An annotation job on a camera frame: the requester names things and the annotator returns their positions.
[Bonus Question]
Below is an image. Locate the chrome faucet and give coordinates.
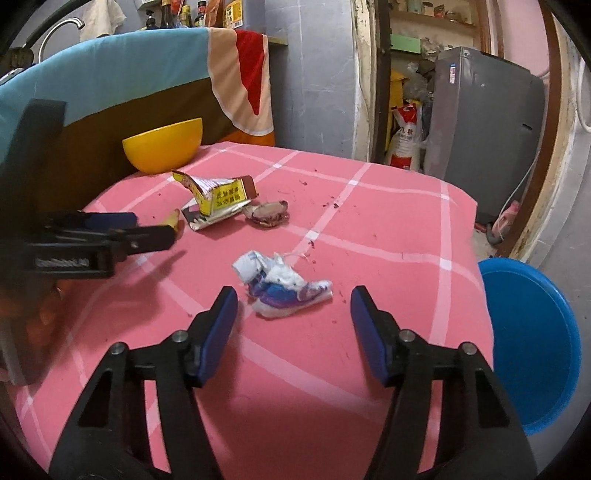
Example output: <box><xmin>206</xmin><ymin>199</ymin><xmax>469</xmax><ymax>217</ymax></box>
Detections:
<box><xmin>37</xmin><ymin>17</ymin><xmax>86</xmax><ymax>63</ymax></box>

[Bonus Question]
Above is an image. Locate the white power cable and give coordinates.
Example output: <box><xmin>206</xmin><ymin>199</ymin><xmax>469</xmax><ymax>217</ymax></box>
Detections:
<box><xmin>499</xmin><ymin>159</ymin><xmax>539</xmax><ymax>222</ymax></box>

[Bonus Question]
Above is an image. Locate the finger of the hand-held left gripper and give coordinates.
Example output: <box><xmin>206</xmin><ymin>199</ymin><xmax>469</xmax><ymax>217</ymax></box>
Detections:
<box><xmin>44</xmin><ymin>211</ymin><xmax>138</xmax><ymax>232</ymax></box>
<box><xmin>108</xmin><ymin>224</ymin><xmax>177</xmax><ymax>254</ymax></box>

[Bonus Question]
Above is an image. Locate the blue plastic bucket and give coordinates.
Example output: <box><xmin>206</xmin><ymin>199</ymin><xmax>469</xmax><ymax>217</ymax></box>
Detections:
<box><xmin>478</xmin><ymin>257</ymin><xmax>583</xmax><ymax>437</ymax></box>

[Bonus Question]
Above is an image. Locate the pink slipper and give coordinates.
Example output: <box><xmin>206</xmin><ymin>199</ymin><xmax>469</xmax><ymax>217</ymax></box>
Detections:
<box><xmin>492</xmin><ymin>200</ymin><xmax>520</xmax><ymax>243</ymax></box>

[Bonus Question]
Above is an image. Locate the yellow bowl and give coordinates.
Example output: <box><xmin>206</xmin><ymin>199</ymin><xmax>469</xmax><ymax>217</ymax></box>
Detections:
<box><xmin>122</xmin><ymin>117</ymin><xmax>204</xmax><ymax>175</ymax></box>

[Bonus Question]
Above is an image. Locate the colourful printed towel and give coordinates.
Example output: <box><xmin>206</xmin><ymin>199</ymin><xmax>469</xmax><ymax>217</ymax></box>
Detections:
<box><xmin>0</xmin><ymin>27</ymin><xmax>276</xmax><ymax>204</ymax></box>

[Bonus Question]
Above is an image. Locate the person's left hand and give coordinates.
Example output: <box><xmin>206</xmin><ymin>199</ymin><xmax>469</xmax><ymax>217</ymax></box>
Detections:
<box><xmin>18</xmin><ymin>281</ymin><xmax>63</xmax><ymax>352</ymax></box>

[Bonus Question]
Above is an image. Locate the pink checked cloth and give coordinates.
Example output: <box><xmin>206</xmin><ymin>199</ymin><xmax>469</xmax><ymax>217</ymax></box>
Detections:
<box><xmin>14</xmin><ymin>141</ymin><xmax>497</xmax><ymax>480</ymax></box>

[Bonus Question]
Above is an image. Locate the brown wrapper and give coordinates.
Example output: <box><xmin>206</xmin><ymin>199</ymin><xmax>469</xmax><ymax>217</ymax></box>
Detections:
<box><xmin>242</xmin><ymin>200</ymin><xmax>291</xmax><ymax>228</ymax></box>

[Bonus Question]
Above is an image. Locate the beige hanging towel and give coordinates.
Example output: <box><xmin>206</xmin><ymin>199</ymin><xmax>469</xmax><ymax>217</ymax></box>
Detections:
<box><xmin>81</xmin><ymin>0</ymin><xmax>126</xmax><ymax>42</ymax></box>

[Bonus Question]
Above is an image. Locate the white red sack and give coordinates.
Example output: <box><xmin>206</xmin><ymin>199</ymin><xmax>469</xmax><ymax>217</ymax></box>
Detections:
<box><xmin>385</xmin><ymin>102</ymin><xmax>428</xmax><ymax>172</ymax></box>

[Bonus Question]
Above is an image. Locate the grey washing machine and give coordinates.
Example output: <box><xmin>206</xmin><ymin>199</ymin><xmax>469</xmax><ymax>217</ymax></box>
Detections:
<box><xmin>422</xmin><ymin>46</ymin><xmax>546</xmax><ymax>224</ymax></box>

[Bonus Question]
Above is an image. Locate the white blue wrapper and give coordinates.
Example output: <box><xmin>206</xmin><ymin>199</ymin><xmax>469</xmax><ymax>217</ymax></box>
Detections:
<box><xmin>232</xmin><ymin>250</ymin><xmax>333</xmax><ymax>319</ymax></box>

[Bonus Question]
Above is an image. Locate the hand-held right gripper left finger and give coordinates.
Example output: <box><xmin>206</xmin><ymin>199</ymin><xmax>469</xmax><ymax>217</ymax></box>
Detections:
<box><xmin>48</xmin><ymin>286</ymin><xmax>239</xmax><ymax>480</ymax></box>

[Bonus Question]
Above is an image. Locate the dark wooden door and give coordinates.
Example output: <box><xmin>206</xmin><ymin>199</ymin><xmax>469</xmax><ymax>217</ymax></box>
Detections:
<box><xmin>372</xmin><ymin>0</ymin><xmax>393</xmax><ymax>162</ymax></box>

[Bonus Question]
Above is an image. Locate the green box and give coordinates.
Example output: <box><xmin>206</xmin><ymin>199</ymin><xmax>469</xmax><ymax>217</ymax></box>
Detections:
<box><xmin>390</xmin><ymin>33</ymin><xmax>423</xmax><ymax>55</ymax></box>

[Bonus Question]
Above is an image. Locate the torn yellow brown carton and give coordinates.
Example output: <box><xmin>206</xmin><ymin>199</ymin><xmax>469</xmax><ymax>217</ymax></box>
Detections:
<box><xmin>172</xmin><ymin>170</ymin><xmax>257</xmax><ymax>232</ymax></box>

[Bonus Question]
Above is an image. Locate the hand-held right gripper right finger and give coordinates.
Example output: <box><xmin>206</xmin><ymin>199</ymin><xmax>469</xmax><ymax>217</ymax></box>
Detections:
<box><xmin>350</xmin><ymin>286</ymin><xmax>539</xmax><ymax>480</ymax></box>

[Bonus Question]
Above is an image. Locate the yellow bag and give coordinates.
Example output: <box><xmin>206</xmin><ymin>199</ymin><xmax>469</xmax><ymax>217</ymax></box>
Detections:
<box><xmin>390</xmin><ymin>69</ymin><xmax>409</xmax><ymax>109</ymax></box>

